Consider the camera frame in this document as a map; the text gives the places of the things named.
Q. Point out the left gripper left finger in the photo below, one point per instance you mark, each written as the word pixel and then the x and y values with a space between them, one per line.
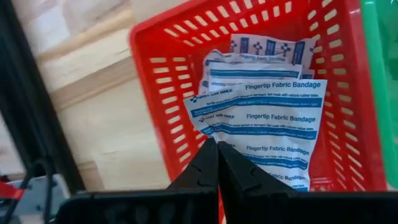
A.
pixel 186 202

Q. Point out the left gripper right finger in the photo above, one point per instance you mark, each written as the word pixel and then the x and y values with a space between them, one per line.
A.
pixel 255 202

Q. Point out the red plastic basket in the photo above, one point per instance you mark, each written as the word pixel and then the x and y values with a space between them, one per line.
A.
pixel 357 93

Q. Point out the grey metal plate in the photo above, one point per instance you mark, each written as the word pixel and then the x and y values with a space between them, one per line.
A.
pixel 35 196

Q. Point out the green plastic basket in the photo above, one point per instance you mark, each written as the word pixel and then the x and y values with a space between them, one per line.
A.
pixel 382 93

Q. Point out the red strip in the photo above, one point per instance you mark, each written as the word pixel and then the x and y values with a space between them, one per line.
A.
pixel 9 190

